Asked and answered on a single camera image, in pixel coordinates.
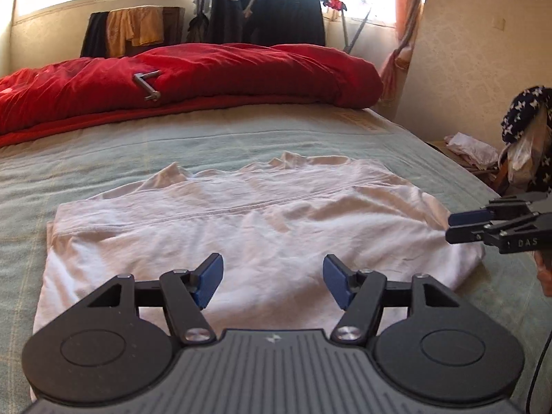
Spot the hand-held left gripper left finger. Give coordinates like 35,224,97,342
88,254,224,346

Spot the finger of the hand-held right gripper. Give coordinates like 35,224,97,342
448,197,538,227
445,213,540,245

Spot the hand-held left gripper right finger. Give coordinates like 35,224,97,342
323,254,459,346

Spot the white long-sleeve printed shirt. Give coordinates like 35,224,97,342
30,151,488,402

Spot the metal clothes rack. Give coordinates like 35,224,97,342
196,0,374,52

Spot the person's right hand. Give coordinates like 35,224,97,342
534,250,552,297

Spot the pile of white cloth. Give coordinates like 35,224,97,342
444,133,501,169

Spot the low wooden table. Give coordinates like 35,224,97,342
427,138,510,190

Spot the bed with green plaid sheet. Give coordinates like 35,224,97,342
0,103,552,414

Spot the clear plastic bag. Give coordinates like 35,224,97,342
506,112,548,182

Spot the dark star-print cloth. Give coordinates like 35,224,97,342
502,86,552,195

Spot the orange patterned curtain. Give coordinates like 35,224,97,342
379,0,427,113

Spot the red quilt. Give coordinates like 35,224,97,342
0,43,384,147

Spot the dark wooden chair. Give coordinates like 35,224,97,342
81,6,186,58

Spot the yellow garment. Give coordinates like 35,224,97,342
106,6,165,58

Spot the black jacket with round patch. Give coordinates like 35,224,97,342
207,0,255,46

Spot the plain black coat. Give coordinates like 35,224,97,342
250,0,326,47

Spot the black garment on chair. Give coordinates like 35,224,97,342
81,12,110,58

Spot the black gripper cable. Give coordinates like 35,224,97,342
524,328,552,414

